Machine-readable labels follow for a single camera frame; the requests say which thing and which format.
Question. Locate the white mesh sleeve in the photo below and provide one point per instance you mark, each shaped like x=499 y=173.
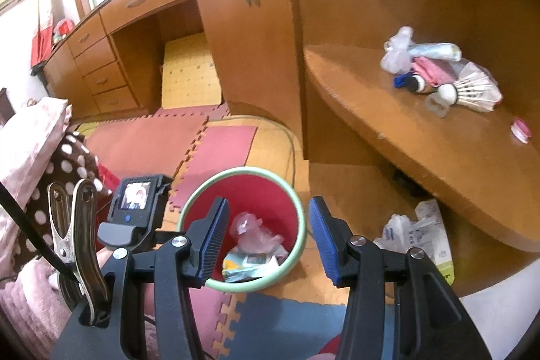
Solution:
x=394 y=58

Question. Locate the brown polka-dot blanket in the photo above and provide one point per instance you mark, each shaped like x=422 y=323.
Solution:
x=63 y=166

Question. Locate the clear plastic bag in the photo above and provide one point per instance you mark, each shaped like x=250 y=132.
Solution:
x=253 y=233

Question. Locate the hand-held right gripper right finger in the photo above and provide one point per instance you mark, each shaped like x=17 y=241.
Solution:
x=325 y=242

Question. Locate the pink fluffy rug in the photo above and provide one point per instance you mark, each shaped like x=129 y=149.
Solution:
x=29 y=301

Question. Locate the red bucket with green rim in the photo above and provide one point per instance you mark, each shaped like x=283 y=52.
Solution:
x=278 y=199

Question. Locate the red cushion with gold stars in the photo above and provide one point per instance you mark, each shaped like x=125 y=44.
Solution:
x=107 y=176

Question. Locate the yellow gridded mat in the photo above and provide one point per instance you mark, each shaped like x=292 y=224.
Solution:
x=190 y=73

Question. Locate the wooden shelf unit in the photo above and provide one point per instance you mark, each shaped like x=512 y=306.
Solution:
x=422 y=140

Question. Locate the wooden desk with drawers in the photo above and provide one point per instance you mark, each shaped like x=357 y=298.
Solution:
x=139 y=1

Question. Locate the blue plastic item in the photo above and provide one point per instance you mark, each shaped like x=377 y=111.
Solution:
x=403 y=81

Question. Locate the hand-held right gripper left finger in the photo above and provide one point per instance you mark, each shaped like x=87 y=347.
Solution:
x=213 y=242

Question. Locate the translucent plastic clip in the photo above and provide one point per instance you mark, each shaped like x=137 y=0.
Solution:
x=428 y=100

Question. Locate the red item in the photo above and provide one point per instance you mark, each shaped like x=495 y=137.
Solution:
x=63 y=27

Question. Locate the wooden cabinet with doors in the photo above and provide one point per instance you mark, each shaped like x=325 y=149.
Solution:
x=253 y=48

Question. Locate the white shuttlecock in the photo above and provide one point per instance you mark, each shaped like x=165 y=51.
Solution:
x=472 y=88

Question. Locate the blue foam floor mat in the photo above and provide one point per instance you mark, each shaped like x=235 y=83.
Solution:
x=287 y=322

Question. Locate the pink pillow with white dots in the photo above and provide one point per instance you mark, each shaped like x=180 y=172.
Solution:
x=29 y=140

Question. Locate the dark wooden headboard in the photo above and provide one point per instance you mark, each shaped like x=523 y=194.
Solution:
x=4 y=102

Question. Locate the pink printed paper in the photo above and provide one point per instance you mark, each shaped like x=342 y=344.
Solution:
x=434 y=69

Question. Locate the metal spring clip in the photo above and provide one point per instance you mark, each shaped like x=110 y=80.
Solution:
x=82 y=225

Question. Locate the white packet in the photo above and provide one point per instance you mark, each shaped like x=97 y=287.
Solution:
x=438 y=242

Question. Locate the light blue wet wipes packet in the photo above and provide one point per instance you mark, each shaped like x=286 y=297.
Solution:
x=249 y=263

